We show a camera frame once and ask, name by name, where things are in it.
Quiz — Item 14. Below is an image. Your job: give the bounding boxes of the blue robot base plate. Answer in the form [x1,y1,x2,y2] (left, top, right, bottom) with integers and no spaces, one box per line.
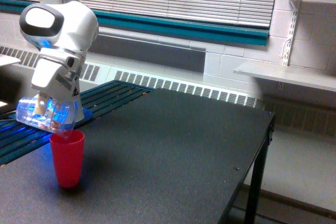
[75,107,92,123]

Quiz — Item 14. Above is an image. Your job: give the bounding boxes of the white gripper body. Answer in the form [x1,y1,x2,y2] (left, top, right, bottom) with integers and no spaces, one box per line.
[31,47,86,101]

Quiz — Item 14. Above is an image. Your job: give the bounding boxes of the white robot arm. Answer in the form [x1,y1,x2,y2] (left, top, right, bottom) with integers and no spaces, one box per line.
[19,0,99,122]

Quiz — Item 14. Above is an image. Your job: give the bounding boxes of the white shelf bracket rail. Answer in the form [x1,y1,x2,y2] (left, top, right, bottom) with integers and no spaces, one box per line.
[281,0,301,66]

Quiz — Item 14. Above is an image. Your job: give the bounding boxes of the clear plastic cup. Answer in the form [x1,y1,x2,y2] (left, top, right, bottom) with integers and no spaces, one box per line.
[15,97,78,138]

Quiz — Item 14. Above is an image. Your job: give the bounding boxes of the blue slatted mounting rails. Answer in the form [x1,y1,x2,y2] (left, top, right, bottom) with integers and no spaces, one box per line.
[1,81,153,166]

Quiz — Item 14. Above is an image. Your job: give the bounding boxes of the black table leg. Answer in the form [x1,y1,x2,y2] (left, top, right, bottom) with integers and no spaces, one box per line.
[244,118,275,223]

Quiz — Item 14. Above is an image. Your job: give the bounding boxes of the lower white wall shelf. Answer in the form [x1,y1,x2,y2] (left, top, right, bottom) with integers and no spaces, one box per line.
[233,61,335,92]

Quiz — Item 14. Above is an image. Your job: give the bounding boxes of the red plastic cup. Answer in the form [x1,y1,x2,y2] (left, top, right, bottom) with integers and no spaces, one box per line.
[50,130,85,188]

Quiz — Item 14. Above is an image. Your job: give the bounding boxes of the white object at left edge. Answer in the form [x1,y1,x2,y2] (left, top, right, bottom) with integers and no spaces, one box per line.
[0,54,21,67]

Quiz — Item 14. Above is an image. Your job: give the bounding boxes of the white baseboard radiator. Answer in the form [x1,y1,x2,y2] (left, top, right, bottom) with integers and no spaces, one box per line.
[0,45,336,137]

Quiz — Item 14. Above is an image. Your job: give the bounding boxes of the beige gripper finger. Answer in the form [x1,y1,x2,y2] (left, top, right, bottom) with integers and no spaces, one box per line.
[35,94,48,114]

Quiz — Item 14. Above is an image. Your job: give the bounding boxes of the teal window sill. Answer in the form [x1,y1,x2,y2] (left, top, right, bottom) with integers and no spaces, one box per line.
[1,0,268,53]

